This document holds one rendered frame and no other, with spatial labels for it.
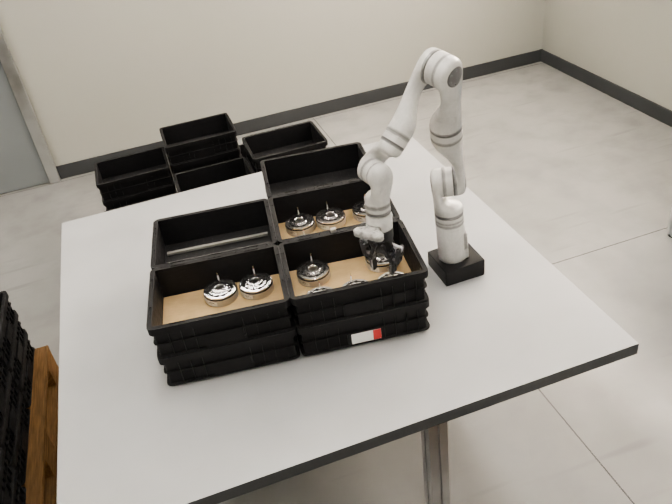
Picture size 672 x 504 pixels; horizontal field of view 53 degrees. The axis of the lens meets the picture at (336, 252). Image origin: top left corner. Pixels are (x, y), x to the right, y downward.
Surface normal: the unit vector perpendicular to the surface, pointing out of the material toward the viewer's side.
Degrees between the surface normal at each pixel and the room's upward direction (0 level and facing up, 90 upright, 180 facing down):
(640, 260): 0
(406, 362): 0
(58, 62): 90
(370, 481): 0
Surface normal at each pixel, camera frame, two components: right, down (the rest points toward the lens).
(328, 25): 0.32, 0.51
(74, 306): -0.11, -0.81
